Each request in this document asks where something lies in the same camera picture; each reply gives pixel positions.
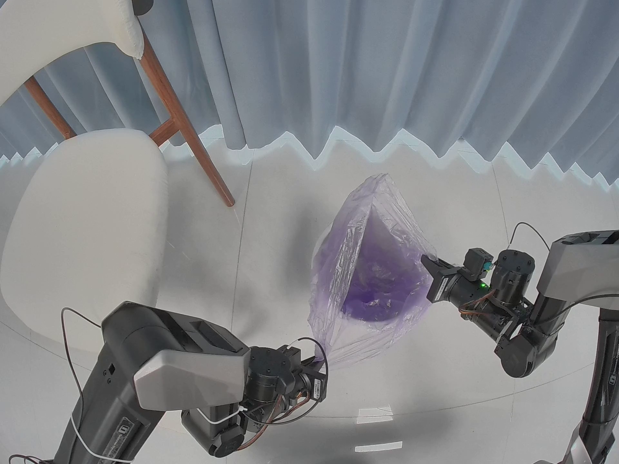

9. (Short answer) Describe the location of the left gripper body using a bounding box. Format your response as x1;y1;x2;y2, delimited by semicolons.
294;362;331;403

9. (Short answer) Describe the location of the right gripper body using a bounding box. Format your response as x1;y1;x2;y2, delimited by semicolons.
426;259;493;312

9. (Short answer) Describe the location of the purple plastic bag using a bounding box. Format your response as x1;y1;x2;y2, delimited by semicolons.
309;173;438;368

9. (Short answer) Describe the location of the white trash bin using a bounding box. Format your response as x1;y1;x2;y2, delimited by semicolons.
313;218;432;325

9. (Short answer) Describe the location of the pale blue curtain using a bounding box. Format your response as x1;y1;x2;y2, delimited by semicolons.
0;0;619;187

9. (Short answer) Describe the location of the white chair with wooden legs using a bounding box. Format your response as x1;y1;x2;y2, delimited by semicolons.
0;0;236;356

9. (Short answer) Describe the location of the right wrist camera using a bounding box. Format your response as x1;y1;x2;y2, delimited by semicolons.
463;247;495;279

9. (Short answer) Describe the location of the black cable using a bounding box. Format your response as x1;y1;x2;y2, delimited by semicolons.
512;222;553;252
0;307;330;464

